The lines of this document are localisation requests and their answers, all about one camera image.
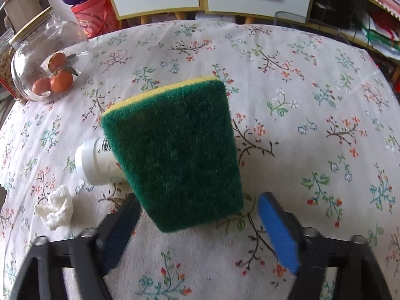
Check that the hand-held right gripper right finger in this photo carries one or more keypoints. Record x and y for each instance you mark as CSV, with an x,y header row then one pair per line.
x,y
278,234

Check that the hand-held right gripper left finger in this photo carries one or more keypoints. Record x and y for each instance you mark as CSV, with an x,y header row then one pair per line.
x,y
120,228

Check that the green and yellow sponge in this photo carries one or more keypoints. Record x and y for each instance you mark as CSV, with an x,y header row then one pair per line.
x,y
175,150

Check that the crumpled white tissue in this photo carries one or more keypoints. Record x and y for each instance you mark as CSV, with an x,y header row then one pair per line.
x,y
57,207

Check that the white plastic bottle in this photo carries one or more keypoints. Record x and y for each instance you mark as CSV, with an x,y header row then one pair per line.
x,y
93,162

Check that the floral tablecloth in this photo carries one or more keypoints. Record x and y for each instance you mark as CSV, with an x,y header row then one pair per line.
x,y
312,150

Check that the tangerine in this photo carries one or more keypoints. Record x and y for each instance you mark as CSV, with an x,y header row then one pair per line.
x,y
57,61
41,86
61,80

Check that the glass bowl with tomatoes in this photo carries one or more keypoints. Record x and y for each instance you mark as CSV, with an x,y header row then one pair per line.
x,y
34,53

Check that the glass jar with sticks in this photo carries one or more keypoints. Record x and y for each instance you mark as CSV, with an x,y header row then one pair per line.
x,y
6,65

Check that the low cluttered side cabinet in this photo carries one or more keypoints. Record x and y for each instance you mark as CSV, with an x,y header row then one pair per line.
x,y
375,56

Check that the red bucket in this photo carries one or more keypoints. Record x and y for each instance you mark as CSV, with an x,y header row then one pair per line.
x,y
93,15

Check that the clear plastic chair back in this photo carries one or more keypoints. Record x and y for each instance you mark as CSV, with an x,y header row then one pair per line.
x,y
290,17

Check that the pile of colourful bags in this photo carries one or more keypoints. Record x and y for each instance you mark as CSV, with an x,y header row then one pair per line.
x,y
381,28

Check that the black device on shelf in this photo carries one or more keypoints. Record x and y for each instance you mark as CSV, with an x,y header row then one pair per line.
x,y
334,9

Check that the cardboard box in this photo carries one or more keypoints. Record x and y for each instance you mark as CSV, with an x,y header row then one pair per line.
x,y
25,6

